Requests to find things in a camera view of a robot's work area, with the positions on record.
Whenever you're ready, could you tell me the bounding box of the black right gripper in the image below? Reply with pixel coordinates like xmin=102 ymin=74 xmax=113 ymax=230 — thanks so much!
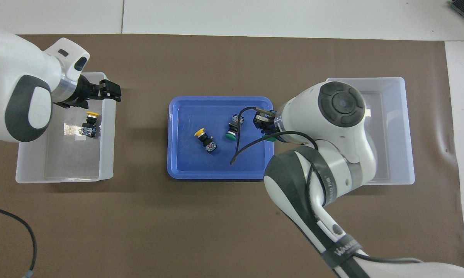
xmin=254 ymin=109 xmax=278 ymax=134

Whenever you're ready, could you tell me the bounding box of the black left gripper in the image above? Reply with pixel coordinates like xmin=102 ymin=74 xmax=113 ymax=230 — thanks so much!
xmin=55 ymin=75 xmax=122 ymax=108

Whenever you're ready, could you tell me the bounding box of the yellow push button switch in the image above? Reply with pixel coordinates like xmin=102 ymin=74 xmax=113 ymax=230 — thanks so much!
xmin=81 ymin=111 xmax=101 ymax=139
xmin=194 ymin=128 xmax=217 ymax=154

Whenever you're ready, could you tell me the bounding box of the blue plastic tray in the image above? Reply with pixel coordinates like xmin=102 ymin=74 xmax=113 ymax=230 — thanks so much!
xmin=167 ymin=96 xmax=275 ymax=180

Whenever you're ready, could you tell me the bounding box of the translucent white plastic box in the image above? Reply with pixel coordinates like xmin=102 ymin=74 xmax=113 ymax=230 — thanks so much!
xmin=325 ymin=77 xmax=416 ymax=185
xmin=15 ymin=72 xmax=117 ymax=184

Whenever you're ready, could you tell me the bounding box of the brown table mat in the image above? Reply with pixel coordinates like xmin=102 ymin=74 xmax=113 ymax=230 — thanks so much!
xmin=0 ymin=34 xmax=464 ymax=278

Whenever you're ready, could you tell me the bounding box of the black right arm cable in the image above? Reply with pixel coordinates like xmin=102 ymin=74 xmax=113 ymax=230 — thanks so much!
xmin=230 ymin=107 xmax=318 ymax=164

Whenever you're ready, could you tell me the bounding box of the thin black loose cable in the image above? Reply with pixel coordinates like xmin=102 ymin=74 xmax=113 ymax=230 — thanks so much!
xmin=0 ymin=205 xmax=37 ymax=278

